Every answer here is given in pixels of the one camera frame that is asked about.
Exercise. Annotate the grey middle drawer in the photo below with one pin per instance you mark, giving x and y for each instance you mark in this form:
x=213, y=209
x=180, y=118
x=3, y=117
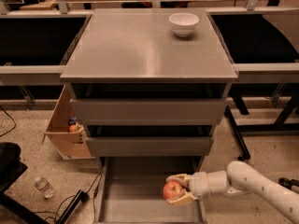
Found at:
x=151, y=140

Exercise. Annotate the red apple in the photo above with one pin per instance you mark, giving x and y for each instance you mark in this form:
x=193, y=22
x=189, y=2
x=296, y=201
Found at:
x=171, y=189

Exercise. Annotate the grey drawer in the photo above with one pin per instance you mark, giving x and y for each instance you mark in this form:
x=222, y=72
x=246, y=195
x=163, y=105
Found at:
x=131, y=192
x=148, y=104
x=151, y=140

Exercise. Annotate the black caster wheel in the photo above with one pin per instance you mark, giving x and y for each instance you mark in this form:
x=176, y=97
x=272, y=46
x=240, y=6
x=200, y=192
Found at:
x=288, y=183

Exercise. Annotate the white ceramic bowl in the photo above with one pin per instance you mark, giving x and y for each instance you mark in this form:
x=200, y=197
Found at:
x=183, y=24

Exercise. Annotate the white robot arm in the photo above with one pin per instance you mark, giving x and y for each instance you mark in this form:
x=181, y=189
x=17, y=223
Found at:
x=238, y=178

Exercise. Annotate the grey bottom drawer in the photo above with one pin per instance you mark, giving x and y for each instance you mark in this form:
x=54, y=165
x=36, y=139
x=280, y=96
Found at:
x=131, y=192

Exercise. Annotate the orange fruit in box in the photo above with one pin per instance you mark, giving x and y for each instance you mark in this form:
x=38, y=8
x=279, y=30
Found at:
x=72, y=128

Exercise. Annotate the black chair base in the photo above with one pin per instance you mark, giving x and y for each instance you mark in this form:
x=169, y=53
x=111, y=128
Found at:
x=11, y=168

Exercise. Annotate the plastic water bottle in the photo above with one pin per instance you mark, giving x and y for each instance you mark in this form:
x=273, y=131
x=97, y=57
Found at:
x=44, y=186

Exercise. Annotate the cardboard box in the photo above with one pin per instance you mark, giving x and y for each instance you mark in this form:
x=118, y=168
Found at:
x=69, y=145

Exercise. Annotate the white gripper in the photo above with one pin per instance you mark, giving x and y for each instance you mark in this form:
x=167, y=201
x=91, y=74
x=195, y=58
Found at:
x=198, y=184

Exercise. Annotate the grey drawer cabinet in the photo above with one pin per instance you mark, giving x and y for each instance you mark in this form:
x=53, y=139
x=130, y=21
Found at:
x=138, y=46

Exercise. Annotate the grey top drawer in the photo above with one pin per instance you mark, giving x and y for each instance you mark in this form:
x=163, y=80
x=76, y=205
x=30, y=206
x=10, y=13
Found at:
x=148, y=104

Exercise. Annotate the black table leg with caster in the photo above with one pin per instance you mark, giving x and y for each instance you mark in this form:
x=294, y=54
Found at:
x=244, y=156

